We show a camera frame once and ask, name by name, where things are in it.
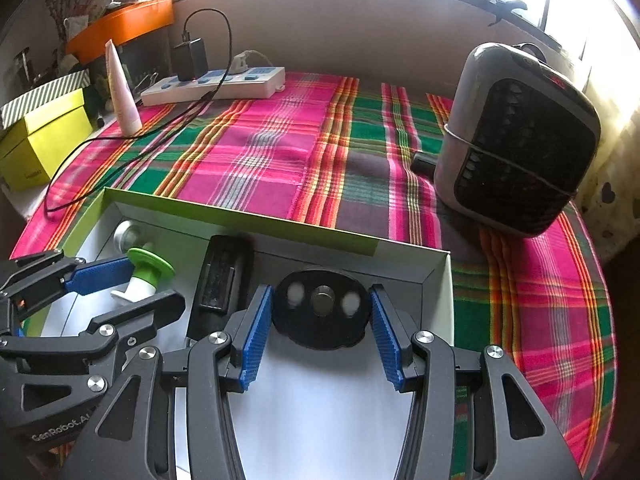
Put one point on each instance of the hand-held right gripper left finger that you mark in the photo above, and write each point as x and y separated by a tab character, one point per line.
255	340

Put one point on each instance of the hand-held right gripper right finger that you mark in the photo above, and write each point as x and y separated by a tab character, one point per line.
387	335

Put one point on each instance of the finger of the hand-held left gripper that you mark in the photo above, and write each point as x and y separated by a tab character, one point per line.
100	275
150	310

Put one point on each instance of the green spool with white cap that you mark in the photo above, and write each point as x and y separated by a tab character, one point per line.
150	265

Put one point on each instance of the pink holder with grey knob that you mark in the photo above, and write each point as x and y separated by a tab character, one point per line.
125	235

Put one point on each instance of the black oval magnet disc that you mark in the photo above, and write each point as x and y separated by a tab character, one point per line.
325	330

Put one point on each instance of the black rectangular device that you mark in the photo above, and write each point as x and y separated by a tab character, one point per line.
220	280

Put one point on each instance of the green white cardboard box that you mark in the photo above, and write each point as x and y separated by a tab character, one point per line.
310	410

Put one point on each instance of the yellow cardboard box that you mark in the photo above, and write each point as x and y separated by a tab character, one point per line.
45	150

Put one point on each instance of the pink green plaid tablecloth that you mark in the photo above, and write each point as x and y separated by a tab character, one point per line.
250	160

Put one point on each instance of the pale pink cosmetic tube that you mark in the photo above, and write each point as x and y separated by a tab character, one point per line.
122	95

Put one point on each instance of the striped cardboard box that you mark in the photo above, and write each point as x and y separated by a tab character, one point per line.
45	92

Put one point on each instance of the glass tank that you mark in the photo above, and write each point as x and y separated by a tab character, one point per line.
145	60

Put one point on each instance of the grey fan heater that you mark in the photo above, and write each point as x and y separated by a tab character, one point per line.
525	160

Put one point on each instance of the black charger adapter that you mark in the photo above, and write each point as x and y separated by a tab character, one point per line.
190	60

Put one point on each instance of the white power strip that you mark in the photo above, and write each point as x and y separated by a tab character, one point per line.
250	87

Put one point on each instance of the dry branches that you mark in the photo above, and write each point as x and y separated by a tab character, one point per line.
65	25

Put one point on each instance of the white plug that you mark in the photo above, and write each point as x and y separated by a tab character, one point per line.
240	62

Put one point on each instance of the orange container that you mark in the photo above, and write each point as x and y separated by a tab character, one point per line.
125	20

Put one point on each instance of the heart print curtain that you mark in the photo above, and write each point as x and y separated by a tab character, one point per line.
607	185

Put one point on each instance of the black window latch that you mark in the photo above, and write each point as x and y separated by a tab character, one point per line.
507	10

